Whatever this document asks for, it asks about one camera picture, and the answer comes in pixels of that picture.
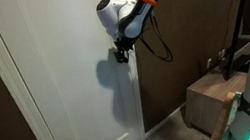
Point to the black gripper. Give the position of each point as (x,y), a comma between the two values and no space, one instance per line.
(125,44)

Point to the white panel door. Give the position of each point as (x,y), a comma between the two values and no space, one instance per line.
(83,86)

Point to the white baseboard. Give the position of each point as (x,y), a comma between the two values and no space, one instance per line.
(166,119)

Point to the wooden cabinet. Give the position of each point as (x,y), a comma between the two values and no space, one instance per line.
(211,100)

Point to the white wall outlet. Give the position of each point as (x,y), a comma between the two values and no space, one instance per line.
(209,63)

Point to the white door frame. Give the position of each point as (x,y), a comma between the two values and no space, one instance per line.
(16,87)

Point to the wooden table edge rail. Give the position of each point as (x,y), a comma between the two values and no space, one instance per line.
(219,122)

